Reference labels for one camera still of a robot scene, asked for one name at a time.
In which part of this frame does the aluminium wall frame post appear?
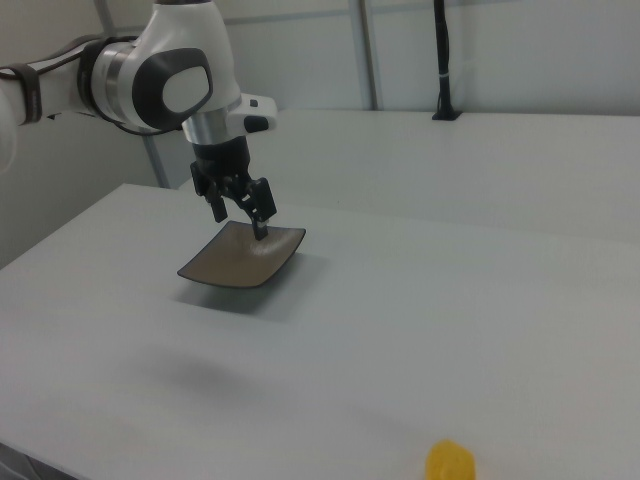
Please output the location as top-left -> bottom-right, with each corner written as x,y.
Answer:
356,0 -> 382,111

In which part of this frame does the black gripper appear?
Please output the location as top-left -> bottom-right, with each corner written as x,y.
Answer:
189,136 -> 278,243

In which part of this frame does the yellow toy potato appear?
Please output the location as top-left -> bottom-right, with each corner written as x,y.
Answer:
424,438 -> 477,480

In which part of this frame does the horizontal aluminium wall rail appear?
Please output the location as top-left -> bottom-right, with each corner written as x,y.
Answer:
223,2 -> 640,26

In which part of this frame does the black pole stand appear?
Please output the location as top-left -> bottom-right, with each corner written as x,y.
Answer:
431,0 -> 463,123

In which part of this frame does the square brown ceramic plate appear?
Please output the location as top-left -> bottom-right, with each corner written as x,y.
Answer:
176,219 -> 307,290

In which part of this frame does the black velcro arm strap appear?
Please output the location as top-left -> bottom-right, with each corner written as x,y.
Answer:
9,63 -> 44,125

